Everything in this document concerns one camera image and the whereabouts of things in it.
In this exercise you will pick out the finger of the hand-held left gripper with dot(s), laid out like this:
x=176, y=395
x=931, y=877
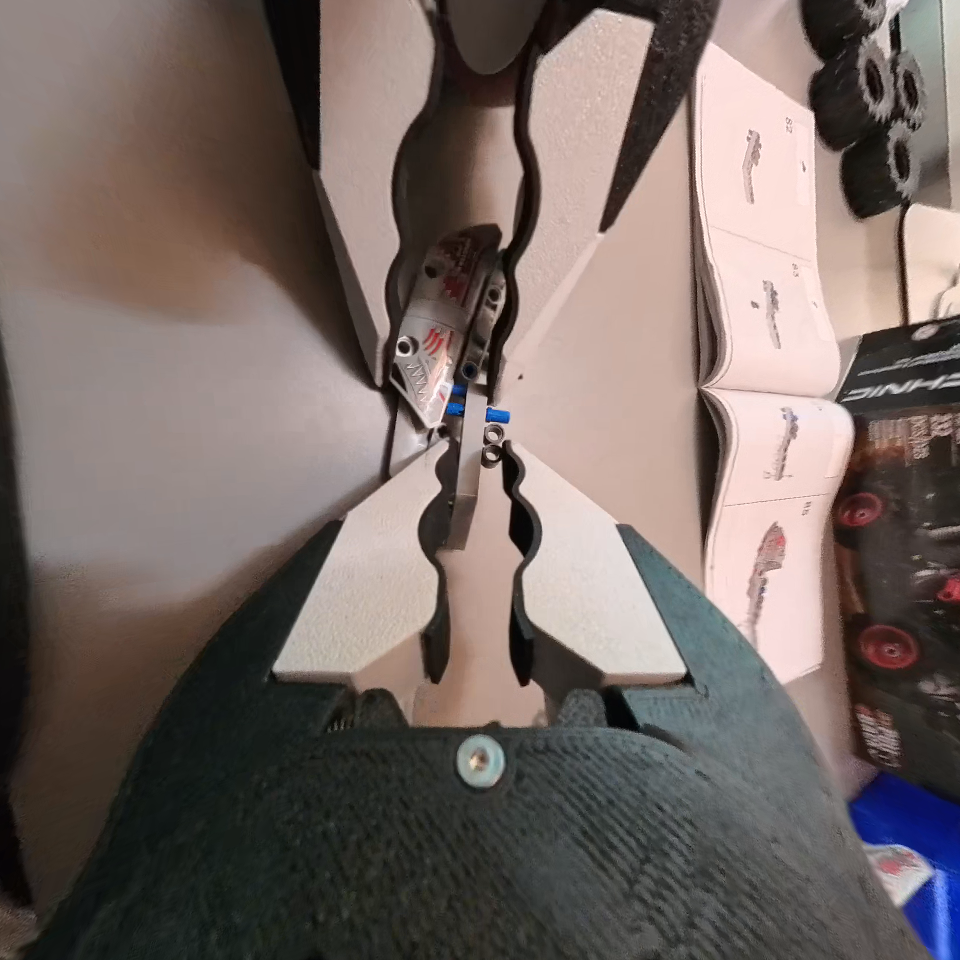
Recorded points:
x=352, y=150
x=585, y=135

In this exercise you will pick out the grey printed toy model part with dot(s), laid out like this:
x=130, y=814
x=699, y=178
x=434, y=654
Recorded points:
x=439, y=315

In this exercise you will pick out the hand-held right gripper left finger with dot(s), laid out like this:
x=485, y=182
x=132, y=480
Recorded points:
x=352, y=592

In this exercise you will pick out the black toy product box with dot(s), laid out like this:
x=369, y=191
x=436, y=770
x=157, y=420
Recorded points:
x=900, y=562

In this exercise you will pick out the grey toy beam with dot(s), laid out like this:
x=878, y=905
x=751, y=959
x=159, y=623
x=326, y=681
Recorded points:
x=466, y=487

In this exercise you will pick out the white instruction booklet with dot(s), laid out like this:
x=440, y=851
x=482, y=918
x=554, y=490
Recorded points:
x=757, y=262

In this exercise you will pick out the blue plastic bag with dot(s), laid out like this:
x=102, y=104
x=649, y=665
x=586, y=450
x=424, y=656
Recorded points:
x=915, y=930

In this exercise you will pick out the small printed grey toy panel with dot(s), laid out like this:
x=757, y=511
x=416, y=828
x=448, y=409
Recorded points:
x=896, y=870

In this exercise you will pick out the black toy tyre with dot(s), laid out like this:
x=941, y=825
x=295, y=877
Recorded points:
x=847, y=15
x=851, y=94
x=877, y=176
x=909, y=90

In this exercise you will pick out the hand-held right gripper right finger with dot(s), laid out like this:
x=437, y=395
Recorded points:
x=592, y=592

